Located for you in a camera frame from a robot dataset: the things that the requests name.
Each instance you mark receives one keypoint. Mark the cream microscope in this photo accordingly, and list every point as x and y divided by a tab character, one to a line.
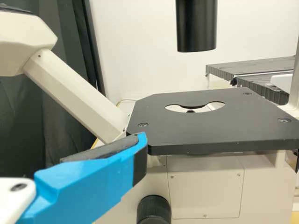
210	130

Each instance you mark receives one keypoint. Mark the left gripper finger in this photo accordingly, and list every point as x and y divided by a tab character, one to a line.
88	179

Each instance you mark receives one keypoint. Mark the black platform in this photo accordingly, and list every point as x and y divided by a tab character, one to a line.
245	67
264	95

